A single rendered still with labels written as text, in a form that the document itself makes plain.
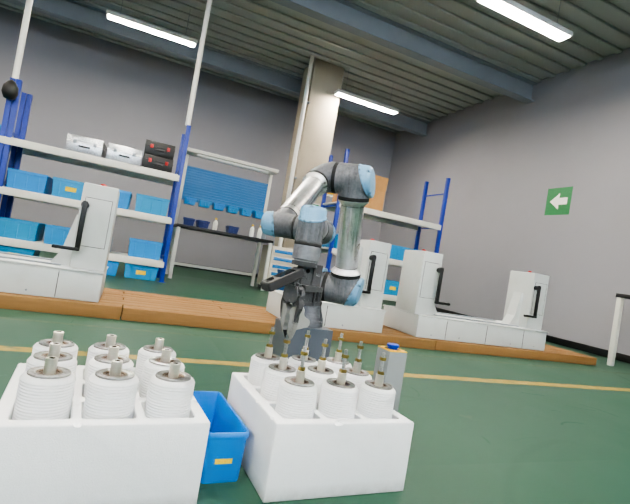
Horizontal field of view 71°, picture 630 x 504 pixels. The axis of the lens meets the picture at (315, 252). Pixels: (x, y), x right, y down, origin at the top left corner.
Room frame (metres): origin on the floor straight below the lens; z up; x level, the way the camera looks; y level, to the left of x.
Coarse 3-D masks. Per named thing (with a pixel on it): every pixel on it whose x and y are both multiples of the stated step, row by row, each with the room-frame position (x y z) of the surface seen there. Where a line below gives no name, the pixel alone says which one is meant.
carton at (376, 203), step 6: (378, 180) 6.51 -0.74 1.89; (384, 180) 6.55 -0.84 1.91; (378, 186) 6.53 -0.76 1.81; (384, 186) 6.57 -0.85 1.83; (378, 192) 6.55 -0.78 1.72; (384, 192) 6.60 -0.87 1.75; (336, 198) 6.63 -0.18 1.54; (372, 198) 6.51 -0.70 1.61; (378, 198) 6.56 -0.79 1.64; (372, 204) 6.52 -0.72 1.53; (378, 204) 6.57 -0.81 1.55; (378, 210) 6.58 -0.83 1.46
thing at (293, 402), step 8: (280, 384) 1.09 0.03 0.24; (288, 384) 1.07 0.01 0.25; (280, 392) 1.08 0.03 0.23; (288, 392) 1.06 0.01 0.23; (296, 392) 1.06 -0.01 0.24; (304, 392) 1.06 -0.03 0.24; (312, 392) 1.07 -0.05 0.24; (280, 400) 1.08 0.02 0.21; (288, 400) 1.06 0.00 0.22; (296, 400) 1.06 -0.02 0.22; (304, 400) 1.06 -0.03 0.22; (312, 400) 1.08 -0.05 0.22; (280, 408) 1.07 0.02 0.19; (288, 408) 1.06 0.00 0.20; (296, 408) 1.06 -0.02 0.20; (304, 408) 1.06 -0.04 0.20; (312, 408) 1.08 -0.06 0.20; (280, 416) 1.07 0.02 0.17; (288, 416) 1.06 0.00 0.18; (296, 416) 1.06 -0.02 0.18; (304, 416) 1.06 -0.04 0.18; (312, 416) 1.09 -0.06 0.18
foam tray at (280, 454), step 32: (256, 416) 1.12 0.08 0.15; (320, 416) 1.10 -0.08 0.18; (256, 448) 1.09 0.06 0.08; (288, 448) 1.02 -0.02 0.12; (320, 448) 1.06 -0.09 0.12; (352, 448) 1.09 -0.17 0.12; (384, 448) 1.13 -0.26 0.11; (256, 480) 1.05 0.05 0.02; (288, 480) 1.03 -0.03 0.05; (320, 480) 1.06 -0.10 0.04; (352, 480) 1.10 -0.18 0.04; (384, 480) 1.14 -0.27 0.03
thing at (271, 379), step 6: (264, 372) 1.19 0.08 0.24; (270, 372) 1.17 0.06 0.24; (276, 372) 1.17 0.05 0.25; (282, 372) 1.17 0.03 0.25; (294, 372) 1.19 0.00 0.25; (264, 378) 1.19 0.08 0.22; (270, 378) 1.17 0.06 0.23; (276, 378) 1.17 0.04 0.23; (282, 378) 1.16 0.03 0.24; (264, 384) 1.18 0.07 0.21; (270, 384) 1.17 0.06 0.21; (276, 384) 1.16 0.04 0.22; (264, 390) 1.18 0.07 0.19; (270, 390) 1.17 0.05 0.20; (276, 390) 1.17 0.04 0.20; (264, 396) 1.18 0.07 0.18; (270, 396) 1.17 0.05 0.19; (276, 396) 1.16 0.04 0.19
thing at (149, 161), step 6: (144, 156) 5.26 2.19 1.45; (150, 156) 5.29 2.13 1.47; (156, 156) 5.32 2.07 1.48; (144, 162) 5.27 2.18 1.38; (150, 162) 5.29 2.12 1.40; (156, 162) 5.32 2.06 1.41; (162, 162) 5.35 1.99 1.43; (168, 162) 5.38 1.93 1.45; (156, 168) 5.33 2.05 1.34; (162, 168) 5.35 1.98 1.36; (168, 168) 5.38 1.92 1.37
